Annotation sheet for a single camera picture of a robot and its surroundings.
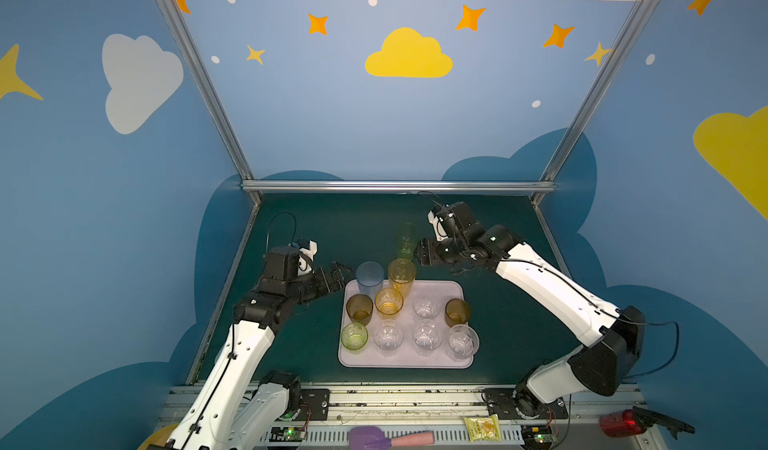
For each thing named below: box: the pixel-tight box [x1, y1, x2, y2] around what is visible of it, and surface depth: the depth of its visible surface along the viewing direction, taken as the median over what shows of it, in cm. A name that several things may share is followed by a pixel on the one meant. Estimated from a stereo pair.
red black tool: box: [599, 406, 696, 440], surface depth 63 cm
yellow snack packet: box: [463, 414, 502, 443], surface depth 72 cm
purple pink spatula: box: [349, 426, 435, 450], surface depth 71 cm
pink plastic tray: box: [338, 279, 474, 368], surface depth 86 cm
